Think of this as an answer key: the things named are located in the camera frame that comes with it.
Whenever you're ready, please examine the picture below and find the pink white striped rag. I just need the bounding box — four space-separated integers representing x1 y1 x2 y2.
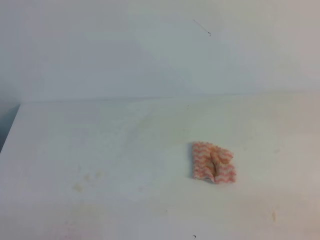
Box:
191 141 237 184

